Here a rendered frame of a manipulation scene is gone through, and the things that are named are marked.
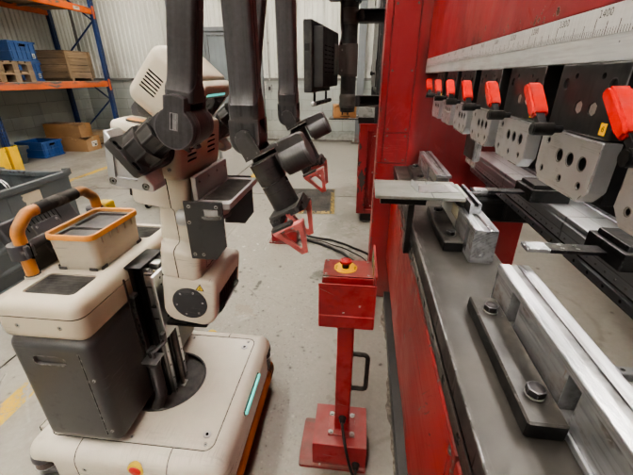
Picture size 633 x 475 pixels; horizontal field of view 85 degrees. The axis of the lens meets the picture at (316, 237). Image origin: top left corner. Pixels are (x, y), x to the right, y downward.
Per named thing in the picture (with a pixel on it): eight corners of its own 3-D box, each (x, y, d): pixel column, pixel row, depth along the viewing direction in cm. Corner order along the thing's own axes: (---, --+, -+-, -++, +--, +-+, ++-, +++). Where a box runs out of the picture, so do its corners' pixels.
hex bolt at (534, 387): (520, 385, 52) (523, 378, 51) (540, 387, 51) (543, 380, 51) (527, 401, 49) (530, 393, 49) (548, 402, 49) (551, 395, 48)
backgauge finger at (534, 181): (465, 188, 115) (468, 173, 113) (549, 191, 112) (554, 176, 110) (476, 200, 104) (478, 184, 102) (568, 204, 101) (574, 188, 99)
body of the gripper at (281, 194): (307, 198, 78) (291, 169, 75) (300, 214, 69) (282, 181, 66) (283, 209, 80) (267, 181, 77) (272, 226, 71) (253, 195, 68)
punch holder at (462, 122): (451, 127, 111) (461, 71, 104) (479, 128, 110) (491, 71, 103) (463, 135, 98) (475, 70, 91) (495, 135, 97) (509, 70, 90)
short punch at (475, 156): (462, 161, 110) (467, 130, 106) (468, 161, 110) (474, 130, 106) (470, 168, 101) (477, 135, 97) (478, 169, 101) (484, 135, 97)
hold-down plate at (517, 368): (466, 306, 74) (469, 295, 73) (493, 309, 74) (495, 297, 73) (523, 437, 48) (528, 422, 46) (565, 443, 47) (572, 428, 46)
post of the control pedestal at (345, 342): (334, 417, 135) (338, 303, 112) (348, 418, 135) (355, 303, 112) (333, 430, 130) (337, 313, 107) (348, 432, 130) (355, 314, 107)
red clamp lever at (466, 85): (461, 78, 89) (463, 106, 85) (478, 78, 88) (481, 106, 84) (459, 84, 91) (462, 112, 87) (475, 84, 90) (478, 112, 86)
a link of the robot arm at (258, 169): (251, 158, 73) (243, 165, 68) (280, 144, 71) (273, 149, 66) (267, 188, 75) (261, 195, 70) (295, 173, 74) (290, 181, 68)
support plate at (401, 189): (374, 182, 121) (374, 179, 121) (452, 185, 118) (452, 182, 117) (375, 198, 105) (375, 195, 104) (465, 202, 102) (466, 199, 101)
